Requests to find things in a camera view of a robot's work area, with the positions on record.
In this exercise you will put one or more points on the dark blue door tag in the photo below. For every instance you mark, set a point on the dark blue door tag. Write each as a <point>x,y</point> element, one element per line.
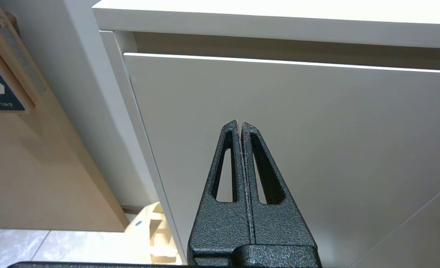
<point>2,95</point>

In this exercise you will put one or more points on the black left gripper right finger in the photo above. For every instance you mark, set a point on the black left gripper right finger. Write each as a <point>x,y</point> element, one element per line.
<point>279,223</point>

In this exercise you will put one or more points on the beige plywood stool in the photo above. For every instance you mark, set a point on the beige plywood stool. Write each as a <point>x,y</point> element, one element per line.
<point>152,230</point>

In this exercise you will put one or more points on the metal door lock plate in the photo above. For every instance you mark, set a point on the metal door lock plate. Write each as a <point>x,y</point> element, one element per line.
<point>20,56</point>

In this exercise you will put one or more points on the white sideboard cabinet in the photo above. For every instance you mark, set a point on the white sideboard cabinet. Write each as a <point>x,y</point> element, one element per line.
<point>242,22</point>

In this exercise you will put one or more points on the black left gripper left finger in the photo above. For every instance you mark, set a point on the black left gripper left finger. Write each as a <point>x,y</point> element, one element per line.
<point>220,223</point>

